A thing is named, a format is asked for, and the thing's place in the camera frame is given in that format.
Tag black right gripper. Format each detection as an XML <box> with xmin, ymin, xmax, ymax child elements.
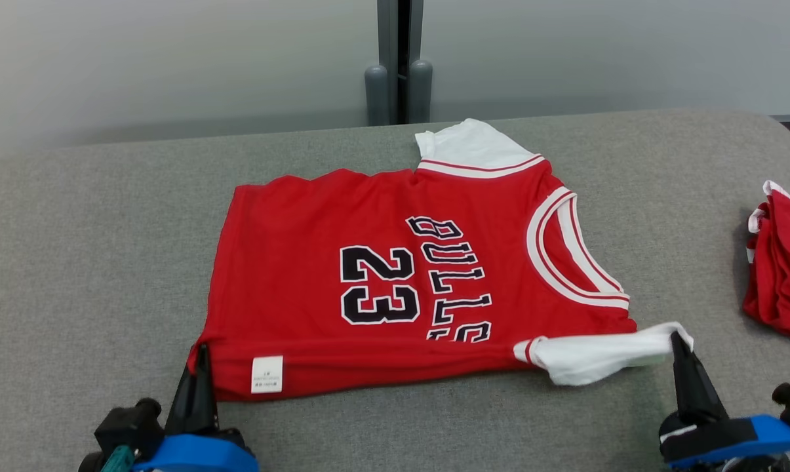
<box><xmin>662</xmin><ymin>332</ymin><xmax>730</xmax><ymax>437</ymax></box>

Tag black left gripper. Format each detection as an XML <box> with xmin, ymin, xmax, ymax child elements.
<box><xmin>165</xmin><ymin>345</ymin><xmax>257</xmax><ymax>454</ymax></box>

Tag red Bulls 23 jersey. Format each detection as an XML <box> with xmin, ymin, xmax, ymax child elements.
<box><xmin>187</xmin><ymin>118</ymin><xmax>695</xmax><ymax>403</ymax></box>

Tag red shorts with white stripe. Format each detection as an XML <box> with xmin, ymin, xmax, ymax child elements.
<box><xmin>742</xmin><ymin>180</ymin><xmax>790</xmax><ymax>353</ymax></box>

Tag teal cable connector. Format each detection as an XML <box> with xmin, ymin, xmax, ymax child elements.
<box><xmin>100</xmin><ymin>446</ymin><xmax>137</xmax><ymax>472</ymax></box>

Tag grey partition post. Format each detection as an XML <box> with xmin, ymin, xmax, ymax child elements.
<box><xmin>365</xmin><ymin>64</ymin><xmax>391</xmax><ymax>127</ymax></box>

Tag grey cylindrical post cap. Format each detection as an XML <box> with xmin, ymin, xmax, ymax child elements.
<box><xmin>407</xmin><ymin>60</ymin><xmax>434</xmax><ymax>125</ymax></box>

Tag grey metal door frame post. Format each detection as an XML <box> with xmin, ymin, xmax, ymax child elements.
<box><xmin>376</xmin><ymin>0</ymin><xmax>425</xmax><ymax>125</ymax></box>

